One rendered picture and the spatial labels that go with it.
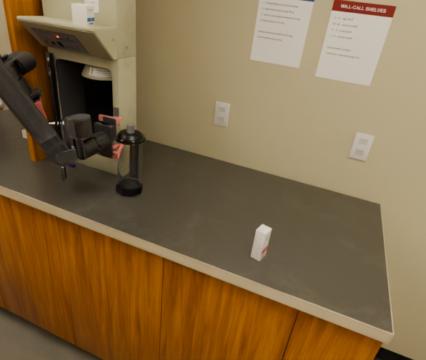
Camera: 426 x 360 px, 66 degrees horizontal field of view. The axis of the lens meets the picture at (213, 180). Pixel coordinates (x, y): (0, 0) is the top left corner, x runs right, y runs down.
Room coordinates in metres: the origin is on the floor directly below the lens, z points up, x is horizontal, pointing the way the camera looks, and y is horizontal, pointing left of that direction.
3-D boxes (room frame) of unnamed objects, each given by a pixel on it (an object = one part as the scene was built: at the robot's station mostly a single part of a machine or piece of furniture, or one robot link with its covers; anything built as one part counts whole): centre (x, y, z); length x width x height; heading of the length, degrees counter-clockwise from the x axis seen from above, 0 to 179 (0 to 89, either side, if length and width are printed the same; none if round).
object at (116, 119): (1.01, 0.35, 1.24); 0.09 x 0.07 x 0.07; 161
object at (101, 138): (0.94, 0.37, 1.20); 0.07 x 0.07 x 0.10; 71
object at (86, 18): (1.16, 0.48, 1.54); 0.05 x 0.05 x 0.06; 85
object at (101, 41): (1.18, 0.55, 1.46); 0.32 x 0.11 x 0.10; 71
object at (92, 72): (1.32, 0.48, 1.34); 0.18 x 0.18 x 0.05
